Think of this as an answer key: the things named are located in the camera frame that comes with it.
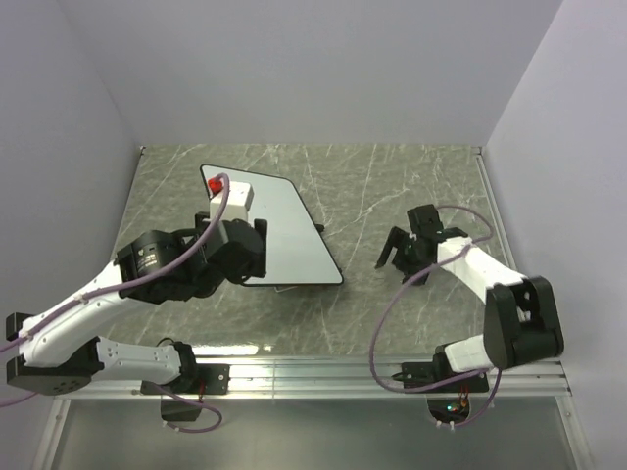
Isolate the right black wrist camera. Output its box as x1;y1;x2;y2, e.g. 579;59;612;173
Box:
407;205;468;243

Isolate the purple cable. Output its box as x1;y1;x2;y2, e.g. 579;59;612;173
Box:
369;205;504;432
0;171;231;435

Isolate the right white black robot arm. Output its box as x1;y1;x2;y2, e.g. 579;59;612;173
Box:
375;226;564;392

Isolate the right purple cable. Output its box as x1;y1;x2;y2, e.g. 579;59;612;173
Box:
369;205;504;432

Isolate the white whiteboard with black frame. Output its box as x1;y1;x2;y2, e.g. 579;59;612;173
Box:
200;164;344;287

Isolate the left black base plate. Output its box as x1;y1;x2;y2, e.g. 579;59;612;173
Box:
140;363;230;396

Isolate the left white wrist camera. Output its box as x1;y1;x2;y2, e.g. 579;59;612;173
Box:
207;177;254;221

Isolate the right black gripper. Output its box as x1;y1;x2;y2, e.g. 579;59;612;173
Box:
374;225;432;287

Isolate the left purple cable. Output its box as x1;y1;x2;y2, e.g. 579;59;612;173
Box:
0;171;231;435

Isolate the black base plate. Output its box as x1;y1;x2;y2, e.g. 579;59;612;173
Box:
393;362;490;394
140;363;230;396

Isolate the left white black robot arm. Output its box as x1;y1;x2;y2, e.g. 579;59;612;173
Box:
6;212;268;396

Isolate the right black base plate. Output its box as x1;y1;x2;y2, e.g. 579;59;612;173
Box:
393;362;490;394

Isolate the aluminium mounting rail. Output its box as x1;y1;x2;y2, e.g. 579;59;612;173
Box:
72;355;572;400

